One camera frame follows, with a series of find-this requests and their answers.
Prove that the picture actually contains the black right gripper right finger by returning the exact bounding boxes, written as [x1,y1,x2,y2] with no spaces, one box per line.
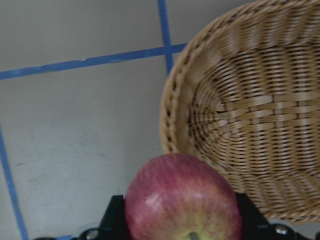
[235,193,270,240]

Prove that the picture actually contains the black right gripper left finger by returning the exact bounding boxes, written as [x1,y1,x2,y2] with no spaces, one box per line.
[99,195,127,240]

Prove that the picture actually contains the red yellow apple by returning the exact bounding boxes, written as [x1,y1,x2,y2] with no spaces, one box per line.
[124,153,243,240]

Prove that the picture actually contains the woven wicker basket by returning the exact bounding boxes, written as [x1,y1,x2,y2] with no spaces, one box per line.
[160,0,320,224]

